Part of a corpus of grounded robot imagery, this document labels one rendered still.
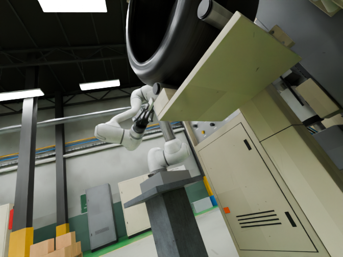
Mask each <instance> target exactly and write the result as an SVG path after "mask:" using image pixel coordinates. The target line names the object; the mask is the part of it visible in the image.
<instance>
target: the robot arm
mask: <svg viewBox="0 0 343 257"><path fill-rule="evenodd" d="M157 97H158V95H155V94H154V93H153V88H152V87H151V86H149V85H145V86H143V87H142V88H139V89H136V90H134V91H133V92H132V94H131V99H130V101H131V106H132V108H131V109H130V110H128V111H126V112H123V113H121V114H119V115H116V116H115V117H113V118H112V119H111V120H110V121H109V122H107V123H105V124H103V123H102V124H98V125H97V126H96V127H95V132H94V135H95V136H96V138H98V139H99V140H102V141H104V142H108V143H113V144H121V145H123V146H124V147H125V148H126V149H127V150H128V151H134V150H135V149H136V148H137V147H138V146H139V145H140V144H141V142H142V137H143V135H144V133H145V129H146V127H147V124H148V123H149V122H153V117H154V112H155V114H156V117H157V120H158V116H157V113H156V110H155V107H154V102H155V100H156V99H157ZM146 101H149V103H147V104H146V107H144V108H140V107H141V105H142V103H144V102H146ZM133 116H135V117H133ZM131 117H133V118H132V119H133V122H134V124H133V125H132V127H131V129H130V130H125V129H122V128H121V127H120V125H119V123H120V122H122V121H124V120H126V119H129V118H131ZM148 118H149V120H148ZM158 122H159V125H160V128H161V130H162V133H163V136H164V139H165V145H164V148H165V150H162V149H161V148H159V147H155V148H152V149H150V151H149V152H148V167H149V171H150V174H148V177H149V178H150V177H152V176H153V175H155V174H157V173H158V172H160V171H167V167H168V166H171V165H175V164H177V163H180V162H183V161H184V160H185V159H187V158H188V157H189V155H190V152H189V148H188V145H187V144H186V143H182V142H181V141H180V140H179V139H178V138H176V136H175V134H174V131H173V128H172V126H171V123H170V121H159V120H158Z"/></svg>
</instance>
